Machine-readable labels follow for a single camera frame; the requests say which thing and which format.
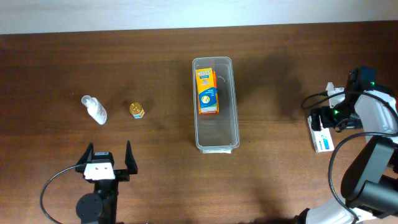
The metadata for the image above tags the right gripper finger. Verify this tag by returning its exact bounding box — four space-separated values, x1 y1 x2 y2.
310 106 330 130
334 117 363 133

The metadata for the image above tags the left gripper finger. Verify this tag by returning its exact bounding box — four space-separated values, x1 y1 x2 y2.
125 141 138 174
77 142 94 165

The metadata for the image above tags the white Panadol box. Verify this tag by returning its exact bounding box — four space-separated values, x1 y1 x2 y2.
307 116 335 153

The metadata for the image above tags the orange medicine box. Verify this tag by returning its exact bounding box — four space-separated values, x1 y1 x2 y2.
197 70 220 115

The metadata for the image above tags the yellow blue medicine box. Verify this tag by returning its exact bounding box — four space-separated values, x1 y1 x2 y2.
195 67 219 114

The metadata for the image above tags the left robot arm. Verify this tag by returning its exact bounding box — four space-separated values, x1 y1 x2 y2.
75 141 138 224

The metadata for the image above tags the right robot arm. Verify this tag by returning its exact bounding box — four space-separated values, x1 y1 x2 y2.
294 66 397 223

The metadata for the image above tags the clear plastic container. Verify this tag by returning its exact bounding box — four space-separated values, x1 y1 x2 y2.
192 57 240 154

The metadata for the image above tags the white spray bottle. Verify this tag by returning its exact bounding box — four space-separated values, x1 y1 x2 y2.
81 95 108 125

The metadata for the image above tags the small gold-lid balm jar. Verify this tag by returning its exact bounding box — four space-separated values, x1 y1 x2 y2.
129 102 145 119

